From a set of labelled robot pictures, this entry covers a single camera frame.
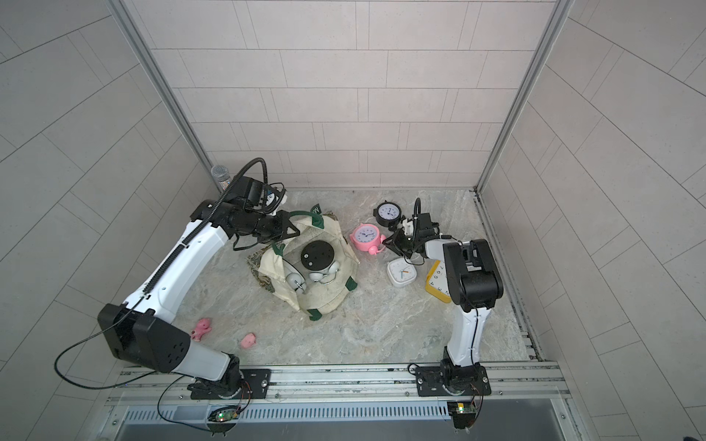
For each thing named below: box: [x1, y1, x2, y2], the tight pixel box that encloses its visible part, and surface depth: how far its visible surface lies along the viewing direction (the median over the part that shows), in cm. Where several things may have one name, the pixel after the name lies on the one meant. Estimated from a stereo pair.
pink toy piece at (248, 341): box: [240, 332, 257, 350], surface depth 78 cm
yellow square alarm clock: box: [424, 260, 452, 304], surface depth 89 cm
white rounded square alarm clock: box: [386, 257, 419, 289], surface depth 91 cm
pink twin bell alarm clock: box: [349, 223, 388, 256], surface depth 98 cm
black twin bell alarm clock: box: [373, 200, 407, 231], surface depth 107 cm
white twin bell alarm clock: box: [300, 239, 341, 283], surface depth 91 cm
